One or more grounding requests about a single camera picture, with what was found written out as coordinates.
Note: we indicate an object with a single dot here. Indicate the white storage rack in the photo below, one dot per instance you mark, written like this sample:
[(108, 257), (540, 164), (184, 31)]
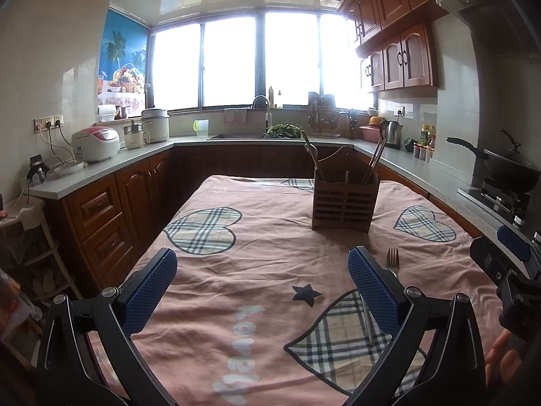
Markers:
[(46, 258)]

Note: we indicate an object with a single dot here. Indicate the pink dishcloth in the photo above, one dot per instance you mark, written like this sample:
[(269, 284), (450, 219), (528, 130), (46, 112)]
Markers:
[(235, 115)]

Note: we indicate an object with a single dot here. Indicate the metal spoon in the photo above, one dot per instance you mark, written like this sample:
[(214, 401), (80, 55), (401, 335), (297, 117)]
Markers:
[(383, 127)]

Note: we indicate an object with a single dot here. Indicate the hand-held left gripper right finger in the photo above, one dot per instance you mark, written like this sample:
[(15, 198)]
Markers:
[(374, 287)]

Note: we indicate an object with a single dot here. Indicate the steel electric kettle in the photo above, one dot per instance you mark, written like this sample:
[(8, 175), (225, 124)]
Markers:
[(393, 135)]

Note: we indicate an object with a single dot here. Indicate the kitchen window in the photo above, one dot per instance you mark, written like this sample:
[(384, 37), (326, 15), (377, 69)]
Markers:
[(236, 63)]

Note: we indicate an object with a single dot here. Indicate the large white rice cooker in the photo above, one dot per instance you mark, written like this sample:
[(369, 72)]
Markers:
[(155, 127)]

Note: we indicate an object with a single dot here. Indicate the black clamp device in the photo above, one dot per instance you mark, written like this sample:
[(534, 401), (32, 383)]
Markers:
[(38, 170)]

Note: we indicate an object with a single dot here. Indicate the steel range hood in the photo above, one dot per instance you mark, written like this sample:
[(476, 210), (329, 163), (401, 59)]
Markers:
[(490, 12)]

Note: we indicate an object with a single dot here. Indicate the yellow bottle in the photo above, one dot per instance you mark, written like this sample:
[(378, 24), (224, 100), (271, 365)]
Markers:
[(271, 97)]

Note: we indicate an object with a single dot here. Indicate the pink printed tablecloth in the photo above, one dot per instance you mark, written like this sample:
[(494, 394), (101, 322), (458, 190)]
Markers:
[(262, 241)]

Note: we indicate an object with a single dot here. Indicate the yellow bowl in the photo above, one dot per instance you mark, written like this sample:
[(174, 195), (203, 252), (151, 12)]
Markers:
[(375, 121)]

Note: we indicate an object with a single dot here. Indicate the wooden lower cabinets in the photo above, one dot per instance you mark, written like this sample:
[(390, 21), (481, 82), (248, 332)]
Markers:
[(126, 203)]

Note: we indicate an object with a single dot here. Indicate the wooden upper cabinets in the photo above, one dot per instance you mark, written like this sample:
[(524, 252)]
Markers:
[(401, 21)]

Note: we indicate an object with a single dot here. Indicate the wall power outlets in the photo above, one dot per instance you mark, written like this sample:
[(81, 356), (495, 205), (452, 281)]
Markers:
[(48, 122)]

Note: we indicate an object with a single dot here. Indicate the green measuring cup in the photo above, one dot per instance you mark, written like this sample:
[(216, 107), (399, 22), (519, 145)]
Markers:
[(201, 128)]

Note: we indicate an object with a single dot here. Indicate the metal dish rack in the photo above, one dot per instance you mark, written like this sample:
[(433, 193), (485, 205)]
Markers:
[(323, 114)]

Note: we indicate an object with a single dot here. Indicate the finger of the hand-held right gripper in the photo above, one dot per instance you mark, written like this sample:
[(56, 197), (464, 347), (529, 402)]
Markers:
[(490, 260), (513, 239)]

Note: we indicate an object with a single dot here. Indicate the black wok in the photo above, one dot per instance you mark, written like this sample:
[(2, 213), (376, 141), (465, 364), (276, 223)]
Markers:
[(507, 169)]

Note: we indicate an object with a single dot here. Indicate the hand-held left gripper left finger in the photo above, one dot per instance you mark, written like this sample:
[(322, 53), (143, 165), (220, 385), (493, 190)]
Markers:
[(150, 292)]

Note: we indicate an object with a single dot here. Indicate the wooden cabinets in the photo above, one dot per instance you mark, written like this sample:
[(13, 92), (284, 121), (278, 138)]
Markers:
[(126, 203), (401, 21)]

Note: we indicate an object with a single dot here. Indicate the small cream electric pot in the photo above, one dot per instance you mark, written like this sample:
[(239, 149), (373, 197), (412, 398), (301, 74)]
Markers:
[(135, 137)]

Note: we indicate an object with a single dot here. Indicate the kitchen sink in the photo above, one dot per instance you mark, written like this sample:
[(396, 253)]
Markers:
[(236, 136)]

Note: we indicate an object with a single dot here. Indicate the gas stove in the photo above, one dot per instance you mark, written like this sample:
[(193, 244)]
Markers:
[(494, 203)]

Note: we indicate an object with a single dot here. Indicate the person's right hand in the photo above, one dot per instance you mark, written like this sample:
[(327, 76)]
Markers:
[(503, 359)]

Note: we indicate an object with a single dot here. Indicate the pink basin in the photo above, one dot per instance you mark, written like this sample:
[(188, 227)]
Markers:
[(370, 134)]

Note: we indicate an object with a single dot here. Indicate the wall poster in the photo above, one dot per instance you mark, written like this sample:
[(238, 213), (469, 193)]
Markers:
[(124, 59)]

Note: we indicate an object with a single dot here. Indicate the wooden utensil holder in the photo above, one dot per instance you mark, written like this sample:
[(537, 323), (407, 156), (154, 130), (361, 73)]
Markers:
[(344, 207)]

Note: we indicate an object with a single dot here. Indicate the paper towel roll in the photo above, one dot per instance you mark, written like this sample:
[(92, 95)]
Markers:
[(105, 114)]

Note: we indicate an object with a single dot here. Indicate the group of condiment bottles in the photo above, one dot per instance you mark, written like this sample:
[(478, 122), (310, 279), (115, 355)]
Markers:
[(424, 143)]

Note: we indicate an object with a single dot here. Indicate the green leafy vegetables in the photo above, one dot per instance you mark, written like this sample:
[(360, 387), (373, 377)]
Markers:
[(283, 131)]

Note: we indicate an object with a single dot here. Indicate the white wall outlet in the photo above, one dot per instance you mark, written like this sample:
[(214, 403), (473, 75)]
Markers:
[(399, 111)]

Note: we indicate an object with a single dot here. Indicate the metal fork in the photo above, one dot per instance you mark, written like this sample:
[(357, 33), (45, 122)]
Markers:
[(392, 264)]

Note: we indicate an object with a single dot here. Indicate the dark spoon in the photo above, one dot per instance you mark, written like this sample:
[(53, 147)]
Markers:
[(311, 152)]

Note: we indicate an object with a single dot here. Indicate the kitchen faucet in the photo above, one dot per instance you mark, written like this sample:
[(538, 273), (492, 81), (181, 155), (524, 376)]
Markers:
[(268, 114)]

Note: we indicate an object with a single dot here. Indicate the pink white rice cooker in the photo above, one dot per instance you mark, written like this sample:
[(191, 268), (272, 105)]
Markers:
[(96, 143)]

